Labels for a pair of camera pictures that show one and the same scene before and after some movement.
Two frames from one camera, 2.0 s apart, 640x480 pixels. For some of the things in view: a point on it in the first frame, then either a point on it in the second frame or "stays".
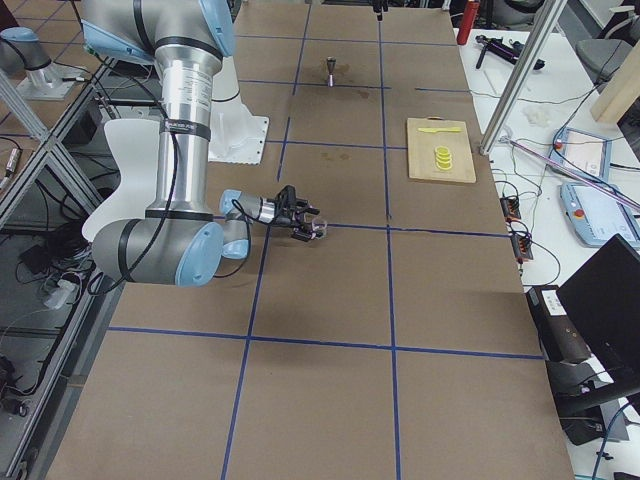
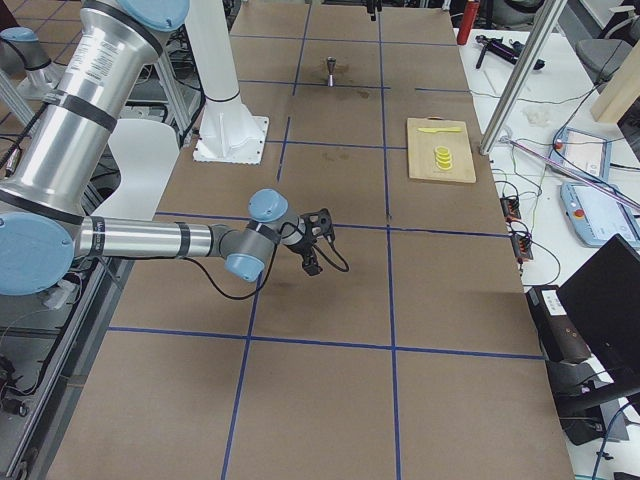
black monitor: (603, 300) stays
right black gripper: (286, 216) → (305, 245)
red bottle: (468, 21) stays
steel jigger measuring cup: (331, 61) stays
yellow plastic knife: (434, 130) stays
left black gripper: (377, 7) → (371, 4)
